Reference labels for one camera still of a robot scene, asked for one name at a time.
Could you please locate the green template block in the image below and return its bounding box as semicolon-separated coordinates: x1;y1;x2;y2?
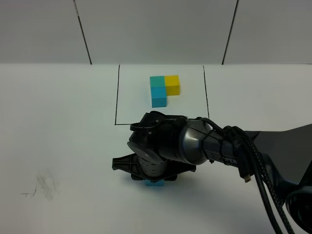
150;76;166;88

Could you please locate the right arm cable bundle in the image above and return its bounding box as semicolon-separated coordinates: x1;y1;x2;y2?
199;117;297;234

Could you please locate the blue template block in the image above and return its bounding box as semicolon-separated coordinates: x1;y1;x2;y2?
151;86;167;108

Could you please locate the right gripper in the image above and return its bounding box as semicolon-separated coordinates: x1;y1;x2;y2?
112;148;196;182

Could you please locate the yellow template block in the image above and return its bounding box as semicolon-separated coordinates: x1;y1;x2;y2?
164;75;180;96

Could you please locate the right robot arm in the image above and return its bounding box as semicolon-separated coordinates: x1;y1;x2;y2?
112;111;312;234

